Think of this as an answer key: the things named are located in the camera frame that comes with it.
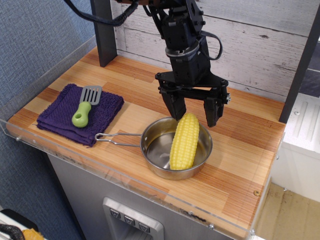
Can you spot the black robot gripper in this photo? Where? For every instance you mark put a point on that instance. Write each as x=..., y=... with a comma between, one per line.
x=191, y=78

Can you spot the yellow plastic corn cob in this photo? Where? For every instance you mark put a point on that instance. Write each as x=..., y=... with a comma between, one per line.
x=185, y=141

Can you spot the stainless steel pot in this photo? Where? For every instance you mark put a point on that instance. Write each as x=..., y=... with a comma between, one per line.
x=155, y=144

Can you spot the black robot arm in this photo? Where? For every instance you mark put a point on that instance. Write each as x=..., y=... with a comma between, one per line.
x=180, y=24

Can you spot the clear acrylic table guard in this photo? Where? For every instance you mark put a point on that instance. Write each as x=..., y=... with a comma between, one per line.
x=220, y=197

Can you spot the grey green toy spatula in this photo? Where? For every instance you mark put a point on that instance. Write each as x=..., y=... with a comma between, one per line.
x=90, y=96

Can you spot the white toy sink counter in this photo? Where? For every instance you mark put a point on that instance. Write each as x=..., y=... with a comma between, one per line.
x=297, y=164

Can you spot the grey toy fridge cabinet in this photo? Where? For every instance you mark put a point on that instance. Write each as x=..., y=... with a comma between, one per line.
x=85, y=192

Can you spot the silver dispenser button panel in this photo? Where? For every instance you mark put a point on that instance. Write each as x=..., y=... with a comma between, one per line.
x=126, y=223

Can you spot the purple folded towel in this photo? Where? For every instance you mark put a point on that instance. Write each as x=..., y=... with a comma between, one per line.
x=57, y=117

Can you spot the yellow object at corner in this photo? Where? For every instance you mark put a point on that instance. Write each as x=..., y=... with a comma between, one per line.
x=31, y=234

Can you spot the dark right upright post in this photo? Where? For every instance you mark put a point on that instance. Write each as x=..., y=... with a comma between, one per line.
x=305, y=59

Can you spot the dark upright post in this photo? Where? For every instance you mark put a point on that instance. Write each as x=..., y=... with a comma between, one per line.
x=105, y=36
x=305, y=59

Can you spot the dark left upright post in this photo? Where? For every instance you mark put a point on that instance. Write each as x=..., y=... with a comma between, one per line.
x=105, y=36

